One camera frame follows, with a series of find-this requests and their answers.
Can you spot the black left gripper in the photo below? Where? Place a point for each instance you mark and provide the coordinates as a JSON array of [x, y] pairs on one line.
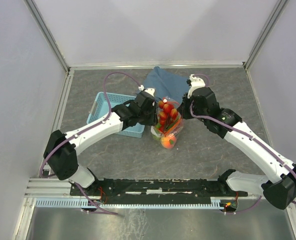
[[153, 120]]

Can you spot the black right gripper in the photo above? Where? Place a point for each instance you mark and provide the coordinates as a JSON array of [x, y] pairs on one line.
[[182, 109]]

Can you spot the red toy strawberry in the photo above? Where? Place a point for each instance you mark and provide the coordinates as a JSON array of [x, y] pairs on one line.
[[167, 108], [173, 113], [163, 115]]

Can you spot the clear zip bag orange zipper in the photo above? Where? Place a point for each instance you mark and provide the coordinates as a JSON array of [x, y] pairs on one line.
[[175, 130]]

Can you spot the green toy leaves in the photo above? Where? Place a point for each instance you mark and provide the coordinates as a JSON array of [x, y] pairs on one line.
[[167, 124]]

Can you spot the orange-red toy peach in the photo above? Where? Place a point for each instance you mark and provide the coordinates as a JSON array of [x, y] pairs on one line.
[[168, 141]]

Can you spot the light blue plastic basket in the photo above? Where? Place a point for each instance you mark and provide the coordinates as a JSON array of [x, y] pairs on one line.
[[100, 108]]

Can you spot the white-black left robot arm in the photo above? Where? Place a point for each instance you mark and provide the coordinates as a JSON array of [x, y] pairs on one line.
[[62, 150]]

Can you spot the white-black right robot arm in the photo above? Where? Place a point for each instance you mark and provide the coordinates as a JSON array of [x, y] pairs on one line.
[[277, 184]]

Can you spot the blue folded cloth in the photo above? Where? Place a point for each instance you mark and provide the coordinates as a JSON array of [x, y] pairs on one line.
[[167, 84]]

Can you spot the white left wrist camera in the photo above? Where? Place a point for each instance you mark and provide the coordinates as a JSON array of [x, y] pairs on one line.
[[148, 90]]

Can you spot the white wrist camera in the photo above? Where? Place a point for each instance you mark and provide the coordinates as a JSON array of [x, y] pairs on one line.
[[148, 90], [196, 81]]

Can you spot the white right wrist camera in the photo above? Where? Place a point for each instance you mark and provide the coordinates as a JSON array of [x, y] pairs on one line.
[[196, 81]]

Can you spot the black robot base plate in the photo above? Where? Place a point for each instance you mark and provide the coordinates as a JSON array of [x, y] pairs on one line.
[[160, 191]]

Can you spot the aluminium frame post right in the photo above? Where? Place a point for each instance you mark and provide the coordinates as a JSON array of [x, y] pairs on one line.
[[265, 32]]

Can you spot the aluminium frame post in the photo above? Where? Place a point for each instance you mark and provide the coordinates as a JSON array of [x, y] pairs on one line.
[[265, 32], [36, 14]]

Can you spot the aluminium frame post left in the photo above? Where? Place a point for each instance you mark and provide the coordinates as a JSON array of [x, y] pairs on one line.
[[36, 14]]

